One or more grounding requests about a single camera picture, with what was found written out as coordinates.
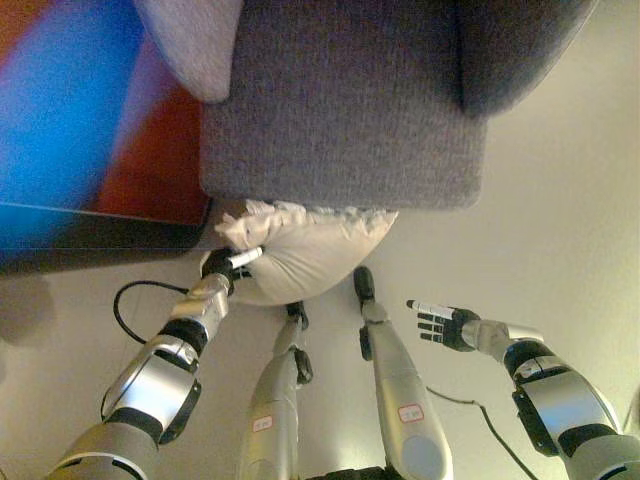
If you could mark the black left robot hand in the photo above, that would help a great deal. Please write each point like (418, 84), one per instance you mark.
(217, 264)

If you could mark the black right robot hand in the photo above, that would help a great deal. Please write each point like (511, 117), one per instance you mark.
(442, 324)

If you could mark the white fringed pillow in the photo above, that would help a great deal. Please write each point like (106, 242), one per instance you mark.
(310, 265)

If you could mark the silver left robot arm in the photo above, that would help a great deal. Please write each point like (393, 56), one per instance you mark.
(150, 370)

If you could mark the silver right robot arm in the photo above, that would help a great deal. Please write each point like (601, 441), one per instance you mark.
(560, 390)

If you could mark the silver right robot leg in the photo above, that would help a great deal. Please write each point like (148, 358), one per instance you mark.
(400, 390)

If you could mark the silver robot leg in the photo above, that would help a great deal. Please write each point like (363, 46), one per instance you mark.
(275, 410)
(400, 390)

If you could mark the dark rounded partition panel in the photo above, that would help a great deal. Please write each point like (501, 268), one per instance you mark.
(100, 240)

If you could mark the silver left robot leg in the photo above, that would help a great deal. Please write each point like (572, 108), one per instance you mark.
(275, 410)

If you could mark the grey fabric tub armchair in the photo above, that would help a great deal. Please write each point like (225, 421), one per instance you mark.
(350, 125)

